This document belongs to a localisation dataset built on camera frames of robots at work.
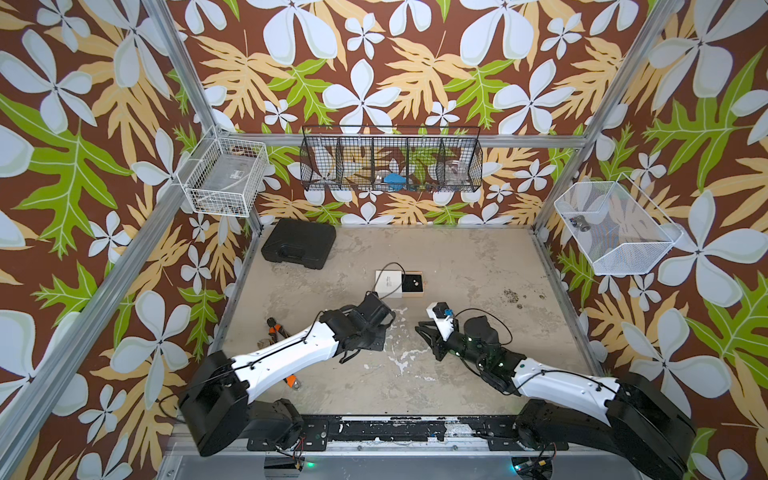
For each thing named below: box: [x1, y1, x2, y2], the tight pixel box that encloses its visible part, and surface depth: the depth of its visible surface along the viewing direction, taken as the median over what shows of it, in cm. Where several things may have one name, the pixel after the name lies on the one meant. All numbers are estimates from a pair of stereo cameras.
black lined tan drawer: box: [401, 271, 424, 298], surface depth 103 cm
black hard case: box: [261, 219, 337, 270], surface depth 113 cm
